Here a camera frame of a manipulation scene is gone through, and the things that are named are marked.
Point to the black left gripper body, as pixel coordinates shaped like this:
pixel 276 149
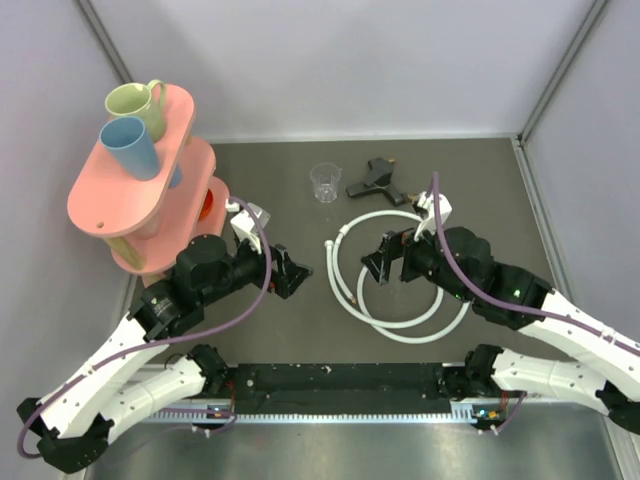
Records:
pixel 277 278

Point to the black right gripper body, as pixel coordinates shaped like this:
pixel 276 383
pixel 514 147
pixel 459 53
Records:
pixel 418 250

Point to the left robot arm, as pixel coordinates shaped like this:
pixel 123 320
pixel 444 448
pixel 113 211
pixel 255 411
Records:
pixel 78 422

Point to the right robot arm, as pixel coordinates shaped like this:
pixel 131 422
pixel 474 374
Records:
pixel 603 372

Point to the orange object on shelf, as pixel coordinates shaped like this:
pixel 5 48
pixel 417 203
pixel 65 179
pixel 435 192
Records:
pixel 207 205

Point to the clear plastic cup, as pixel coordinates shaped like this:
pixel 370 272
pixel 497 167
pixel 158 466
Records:
pixel 325 178

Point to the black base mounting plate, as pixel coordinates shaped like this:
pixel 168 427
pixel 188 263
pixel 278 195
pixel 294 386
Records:
pixel 336 389

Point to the pink three-tier shelf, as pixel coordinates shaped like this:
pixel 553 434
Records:
pixel 147 223

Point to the blue plastic cup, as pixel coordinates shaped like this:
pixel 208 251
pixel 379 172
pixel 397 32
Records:
pixel 129 142

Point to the green ceramic mug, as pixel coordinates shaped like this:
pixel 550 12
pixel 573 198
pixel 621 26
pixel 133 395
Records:
pixel 145 101

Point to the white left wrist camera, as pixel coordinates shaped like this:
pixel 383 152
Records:
pixel 243 225

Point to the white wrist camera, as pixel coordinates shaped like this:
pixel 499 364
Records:
pixel 243 225
pixel 424 205

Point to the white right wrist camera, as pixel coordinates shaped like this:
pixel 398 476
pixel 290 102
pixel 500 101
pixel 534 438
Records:
pixel 424 205

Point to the grey slotted cable duct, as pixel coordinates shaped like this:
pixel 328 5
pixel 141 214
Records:
pixel 456 413

